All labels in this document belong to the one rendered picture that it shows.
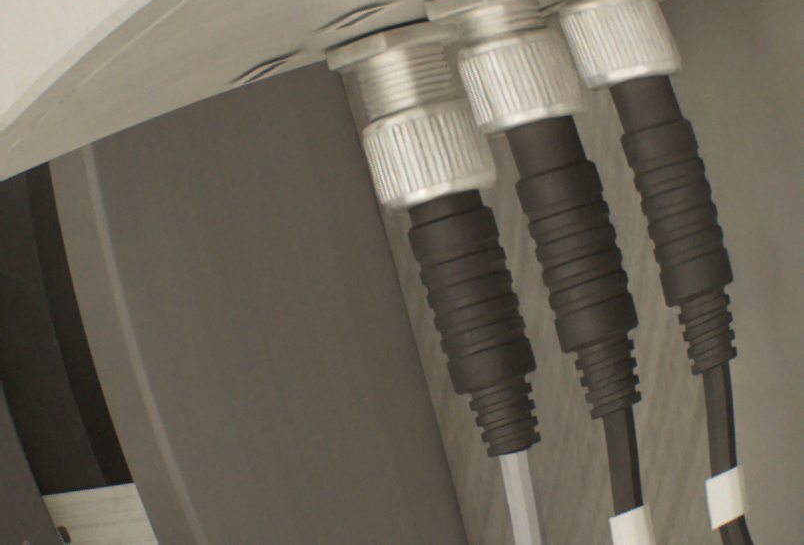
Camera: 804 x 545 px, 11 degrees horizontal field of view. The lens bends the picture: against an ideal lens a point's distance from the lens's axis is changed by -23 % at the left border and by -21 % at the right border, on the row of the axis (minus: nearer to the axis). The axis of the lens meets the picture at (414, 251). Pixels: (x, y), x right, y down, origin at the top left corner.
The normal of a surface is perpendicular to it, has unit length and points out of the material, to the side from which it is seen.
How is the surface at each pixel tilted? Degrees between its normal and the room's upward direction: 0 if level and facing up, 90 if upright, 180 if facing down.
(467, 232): 43
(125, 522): 27
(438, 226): 55
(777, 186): 90
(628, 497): 51
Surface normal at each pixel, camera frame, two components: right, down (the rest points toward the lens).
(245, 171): 0.36, -0.13
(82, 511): 0.29, -0.42
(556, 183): -0.11, -0.02
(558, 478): -0.89, 0.25
